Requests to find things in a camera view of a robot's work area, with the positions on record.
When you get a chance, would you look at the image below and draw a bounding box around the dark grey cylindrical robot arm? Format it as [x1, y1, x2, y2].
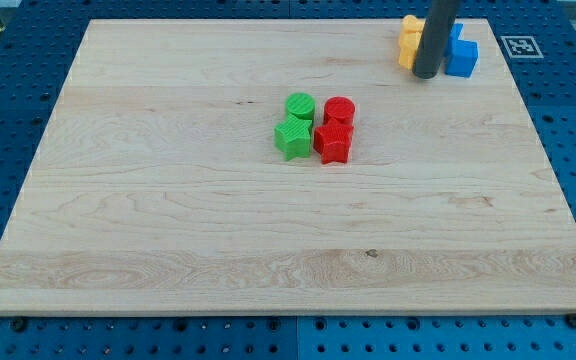
[412, 0, 462, 79]

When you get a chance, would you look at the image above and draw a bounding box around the green star block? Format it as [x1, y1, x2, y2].
[274, 114, 313, 161]

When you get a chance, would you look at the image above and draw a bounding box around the red star block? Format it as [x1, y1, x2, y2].
[313, 121, 354, 164]

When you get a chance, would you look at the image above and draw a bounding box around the green cylinder block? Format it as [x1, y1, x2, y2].
[285, 92, 316, 120]

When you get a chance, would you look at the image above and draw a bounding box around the red cylinder block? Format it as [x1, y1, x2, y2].
[323, 96, 356, 125]

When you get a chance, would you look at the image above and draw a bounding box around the light wooden board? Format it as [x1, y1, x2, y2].
[0, 19, 576, 317]

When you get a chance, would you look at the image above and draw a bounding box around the yellow block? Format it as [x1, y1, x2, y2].
[398, 15, 425, 70]

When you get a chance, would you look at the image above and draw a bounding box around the blue block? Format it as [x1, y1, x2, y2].
[444, 23, 479, 78]

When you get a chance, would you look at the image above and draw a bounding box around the white fiducial marker tag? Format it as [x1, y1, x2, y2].
[501, 35, 543, 59]

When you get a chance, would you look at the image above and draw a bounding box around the black bolt left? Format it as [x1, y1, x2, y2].
[9, 317, 28, 333]

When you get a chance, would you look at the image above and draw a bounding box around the black bolt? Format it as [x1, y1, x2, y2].
[564, 313, 576, 329]
[9, 317, 28, 333]

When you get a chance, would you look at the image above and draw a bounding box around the black bolt right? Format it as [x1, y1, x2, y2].
[564, 313, 576, 329]

